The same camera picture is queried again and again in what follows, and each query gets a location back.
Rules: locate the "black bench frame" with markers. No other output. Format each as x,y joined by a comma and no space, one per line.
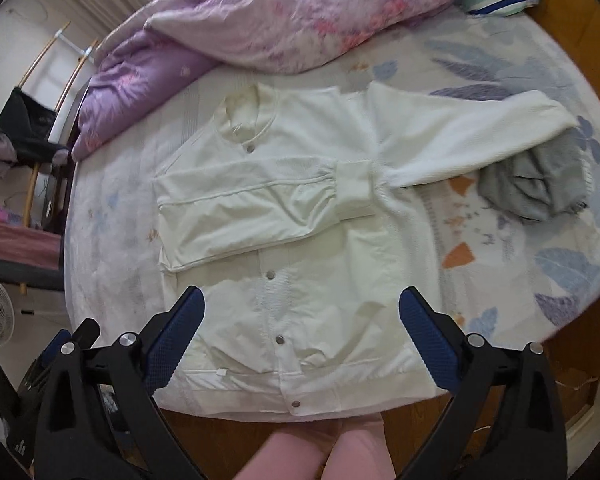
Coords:
25,275

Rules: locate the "grey cloth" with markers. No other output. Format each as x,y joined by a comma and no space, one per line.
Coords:
530,185

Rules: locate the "purple pink floral quilt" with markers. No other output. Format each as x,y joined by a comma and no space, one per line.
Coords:
280,20

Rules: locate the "wooden bed frame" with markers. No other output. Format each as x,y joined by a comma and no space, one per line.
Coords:
562,25

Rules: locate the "dark garment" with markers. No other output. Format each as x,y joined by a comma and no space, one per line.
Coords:
27,120

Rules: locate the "pink blanket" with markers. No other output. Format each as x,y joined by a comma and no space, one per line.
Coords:
15,242

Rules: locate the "white snap-button jacket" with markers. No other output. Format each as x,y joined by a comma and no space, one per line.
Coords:
305,260

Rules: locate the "leaf-print bed sheet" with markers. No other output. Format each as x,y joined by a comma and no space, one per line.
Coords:
500,272

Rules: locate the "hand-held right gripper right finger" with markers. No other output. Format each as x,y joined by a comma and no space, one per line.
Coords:
430,342

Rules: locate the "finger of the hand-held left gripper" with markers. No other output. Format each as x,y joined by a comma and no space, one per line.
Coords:
87,332

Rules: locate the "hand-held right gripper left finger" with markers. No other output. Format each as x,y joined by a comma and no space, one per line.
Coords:
176,342

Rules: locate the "person's pink trousers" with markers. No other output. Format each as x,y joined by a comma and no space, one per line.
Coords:
360,452

